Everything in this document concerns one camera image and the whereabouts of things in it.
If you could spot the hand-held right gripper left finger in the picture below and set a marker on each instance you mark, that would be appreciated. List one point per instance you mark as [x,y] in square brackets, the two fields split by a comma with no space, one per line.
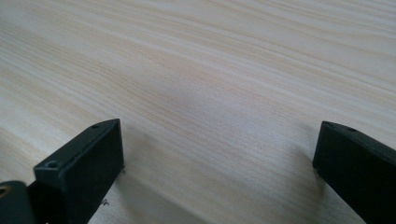
[82,168]

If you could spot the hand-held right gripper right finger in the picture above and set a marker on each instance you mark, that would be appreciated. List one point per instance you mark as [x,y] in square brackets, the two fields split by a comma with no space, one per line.
[358,168]

